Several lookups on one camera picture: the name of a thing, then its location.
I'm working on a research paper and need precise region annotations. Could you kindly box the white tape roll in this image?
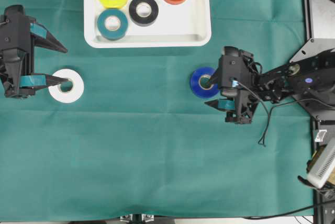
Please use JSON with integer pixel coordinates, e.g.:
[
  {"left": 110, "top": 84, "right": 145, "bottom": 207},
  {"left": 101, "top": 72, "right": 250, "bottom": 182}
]
[{"left": 48, "top": 69, "right": 84, "bottom": 104}]

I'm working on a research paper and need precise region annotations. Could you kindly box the metal clamp at table edge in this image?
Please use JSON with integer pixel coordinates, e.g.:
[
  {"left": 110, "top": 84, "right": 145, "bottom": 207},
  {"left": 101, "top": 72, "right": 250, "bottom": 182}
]
[{"left": 120, "top": 214, "right": 154, "bottom": 224}]

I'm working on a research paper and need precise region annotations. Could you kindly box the black cable on right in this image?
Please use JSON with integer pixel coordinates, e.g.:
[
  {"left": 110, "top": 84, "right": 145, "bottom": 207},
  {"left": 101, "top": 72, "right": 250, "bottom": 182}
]
[{"left": 235, "top": 81, "right": 335, "bottom": 147}]

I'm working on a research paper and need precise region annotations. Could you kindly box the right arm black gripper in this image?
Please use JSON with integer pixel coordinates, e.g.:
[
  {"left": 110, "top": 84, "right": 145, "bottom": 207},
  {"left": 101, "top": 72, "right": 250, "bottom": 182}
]
[{"left": 205, "top": 46, "right": 259, "bottom": 124}]

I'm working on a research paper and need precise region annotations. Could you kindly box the blue tape roll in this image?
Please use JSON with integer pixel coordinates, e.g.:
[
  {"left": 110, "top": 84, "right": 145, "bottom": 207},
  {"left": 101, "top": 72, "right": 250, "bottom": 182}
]
[{"left": 189, "top": 67, "right": 219, "bottom": 99}]

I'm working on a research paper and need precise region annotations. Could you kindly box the white plastic tray case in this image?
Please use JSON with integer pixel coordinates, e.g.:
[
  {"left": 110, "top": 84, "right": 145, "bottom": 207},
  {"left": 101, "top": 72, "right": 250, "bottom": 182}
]
[{"left": 84, "top": 0, "right": 211, "bottom": 48}]

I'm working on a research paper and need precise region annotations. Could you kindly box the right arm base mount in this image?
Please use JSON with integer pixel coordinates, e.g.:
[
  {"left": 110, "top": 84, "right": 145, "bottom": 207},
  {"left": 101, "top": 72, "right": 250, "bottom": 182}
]
[{"left": 289, "top": 0, "right": 334, "bottom": 121}]

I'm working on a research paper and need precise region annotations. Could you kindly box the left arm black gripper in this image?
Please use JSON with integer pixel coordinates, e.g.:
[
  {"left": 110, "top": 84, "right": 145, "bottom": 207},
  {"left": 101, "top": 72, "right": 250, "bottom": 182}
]
[{"left": 1, "top": 5, "right": 69, "bottom": 98}]

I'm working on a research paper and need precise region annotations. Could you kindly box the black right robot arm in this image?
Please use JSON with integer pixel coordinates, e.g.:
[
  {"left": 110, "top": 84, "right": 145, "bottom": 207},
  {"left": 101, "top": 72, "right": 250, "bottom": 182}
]
[{"left": 206, "top": 46, "right": 334, "bottom": 124}]

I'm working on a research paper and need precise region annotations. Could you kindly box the teal green tape roll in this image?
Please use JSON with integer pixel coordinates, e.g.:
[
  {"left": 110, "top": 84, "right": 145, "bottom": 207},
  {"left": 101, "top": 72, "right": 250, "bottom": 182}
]
[{"left": 97, "top": 8, "right": 128, "bottom": 40}]

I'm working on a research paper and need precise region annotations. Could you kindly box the green table cloth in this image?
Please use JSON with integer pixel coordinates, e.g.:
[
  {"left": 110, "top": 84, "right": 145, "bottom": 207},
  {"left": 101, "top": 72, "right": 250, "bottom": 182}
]
[{"left": 1, "top": 0, "right": 312, "bottom": 221}]

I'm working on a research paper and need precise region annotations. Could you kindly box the black tape roll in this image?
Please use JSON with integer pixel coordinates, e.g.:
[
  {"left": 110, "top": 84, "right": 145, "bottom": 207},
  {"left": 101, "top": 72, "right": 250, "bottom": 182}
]
[{"left": 129, "top": 0, "right": 159, "bottom": 27}]

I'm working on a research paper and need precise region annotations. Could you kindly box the white power adapter box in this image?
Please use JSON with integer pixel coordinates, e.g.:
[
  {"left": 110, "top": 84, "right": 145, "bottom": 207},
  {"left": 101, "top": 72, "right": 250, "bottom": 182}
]
[{"left": 307, "top": 138, "right": 334, "bottom": 189}]

